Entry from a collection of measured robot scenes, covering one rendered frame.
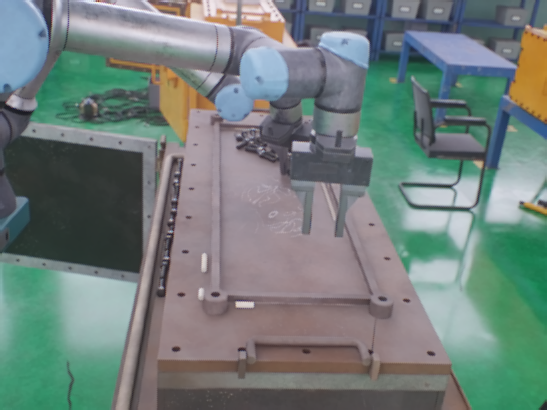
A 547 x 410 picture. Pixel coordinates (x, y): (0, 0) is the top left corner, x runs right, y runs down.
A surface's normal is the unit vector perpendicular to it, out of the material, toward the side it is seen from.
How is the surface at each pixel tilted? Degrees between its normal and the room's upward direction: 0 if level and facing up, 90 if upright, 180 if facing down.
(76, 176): 90
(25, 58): 84
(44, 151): 90
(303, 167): 90
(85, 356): 0
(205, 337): 0
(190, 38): 68
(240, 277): 0
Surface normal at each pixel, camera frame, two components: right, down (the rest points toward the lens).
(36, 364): 0.09, -0.90
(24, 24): 0.48, 0.32
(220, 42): 0.46, 0.04
